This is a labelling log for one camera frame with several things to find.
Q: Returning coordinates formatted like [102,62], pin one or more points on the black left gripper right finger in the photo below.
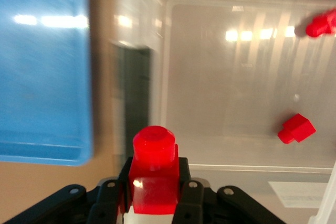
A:
[199,203]

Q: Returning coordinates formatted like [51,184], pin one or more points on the blue plastic tray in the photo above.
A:
[39,77]

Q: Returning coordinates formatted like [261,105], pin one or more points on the white paper label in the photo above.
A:
[296,193]

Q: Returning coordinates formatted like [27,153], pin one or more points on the red plastic block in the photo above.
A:
[155,182]
[299,128]
[319,27]

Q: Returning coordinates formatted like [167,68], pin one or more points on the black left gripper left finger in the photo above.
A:
[105,203]

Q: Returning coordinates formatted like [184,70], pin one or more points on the clear plastic storage box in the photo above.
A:
[223,90]

